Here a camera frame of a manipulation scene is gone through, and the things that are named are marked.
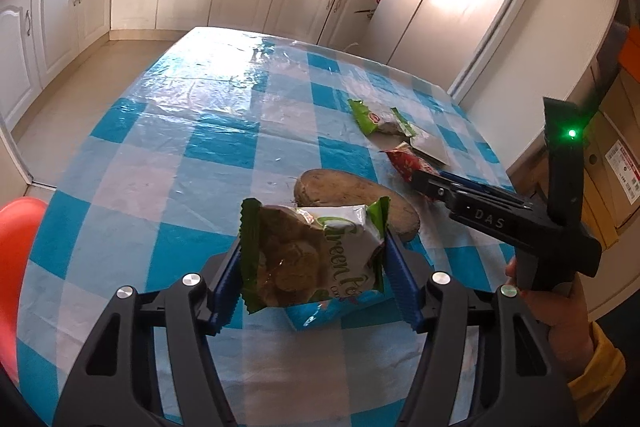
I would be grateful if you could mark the blue checkered tablecloth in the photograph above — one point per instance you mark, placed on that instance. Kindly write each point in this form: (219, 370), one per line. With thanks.
(200, 147)

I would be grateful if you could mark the red snack wrapper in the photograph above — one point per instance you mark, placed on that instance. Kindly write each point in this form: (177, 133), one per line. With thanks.
(407, 162)

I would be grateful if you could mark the person's right forearm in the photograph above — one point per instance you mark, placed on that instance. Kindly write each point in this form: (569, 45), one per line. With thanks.
(600, 372)

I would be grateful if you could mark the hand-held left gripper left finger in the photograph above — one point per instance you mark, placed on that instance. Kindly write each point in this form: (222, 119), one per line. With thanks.
(227, 292)

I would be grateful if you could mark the small green wrapper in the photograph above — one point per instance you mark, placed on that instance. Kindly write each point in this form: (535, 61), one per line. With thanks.
(362, 114)

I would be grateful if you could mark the brown oval scrap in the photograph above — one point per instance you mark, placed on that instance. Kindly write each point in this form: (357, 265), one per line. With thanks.
(345, 189)

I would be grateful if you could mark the silver foil wrapper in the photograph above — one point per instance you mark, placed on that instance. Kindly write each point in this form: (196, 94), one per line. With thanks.
(430, 147)

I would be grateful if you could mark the person's right hand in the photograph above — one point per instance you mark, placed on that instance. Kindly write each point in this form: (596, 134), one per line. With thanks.
(560, 312)

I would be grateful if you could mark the cardboard box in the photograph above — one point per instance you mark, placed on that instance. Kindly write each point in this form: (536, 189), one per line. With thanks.
(620, 167)

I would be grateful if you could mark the green cookie packet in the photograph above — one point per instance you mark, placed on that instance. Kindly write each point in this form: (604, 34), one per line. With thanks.
(300, 257)

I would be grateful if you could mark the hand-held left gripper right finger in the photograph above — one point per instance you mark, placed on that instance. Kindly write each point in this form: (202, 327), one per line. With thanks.
(405, 287)

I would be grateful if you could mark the blue packet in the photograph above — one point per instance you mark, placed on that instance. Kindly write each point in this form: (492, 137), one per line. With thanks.
(320, 314)

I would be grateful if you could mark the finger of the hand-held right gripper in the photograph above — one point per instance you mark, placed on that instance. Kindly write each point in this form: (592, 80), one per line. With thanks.
(480, 188)
(432, 187)

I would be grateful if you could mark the orange plastic chair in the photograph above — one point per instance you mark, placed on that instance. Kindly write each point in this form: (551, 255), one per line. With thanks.
(20, 267)

